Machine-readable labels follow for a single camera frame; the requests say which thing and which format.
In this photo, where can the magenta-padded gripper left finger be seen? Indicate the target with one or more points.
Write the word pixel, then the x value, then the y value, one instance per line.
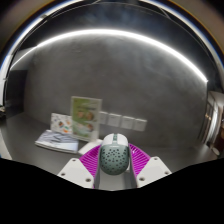
pixel 77 168

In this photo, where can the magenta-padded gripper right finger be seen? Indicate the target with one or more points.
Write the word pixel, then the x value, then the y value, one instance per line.
pixel 148 168

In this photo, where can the green and white computer mouse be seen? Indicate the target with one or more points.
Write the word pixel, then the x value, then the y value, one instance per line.
pixel 114 156

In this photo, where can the grey thin magazine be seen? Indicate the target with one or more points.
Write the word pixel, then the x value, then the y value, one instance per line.
pixel 56 141

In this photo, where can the small colourful printed card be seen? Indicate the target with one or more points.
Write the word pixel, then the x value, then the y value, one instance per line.
pixel 61 123

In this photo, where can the green leaflet in clear stand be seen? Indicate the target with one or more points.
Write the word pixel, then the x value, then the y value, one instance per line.
pixel 85 118

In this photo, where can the white light strip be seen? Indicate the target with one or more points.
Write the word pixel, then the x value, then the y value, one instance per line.
pixel 113 32

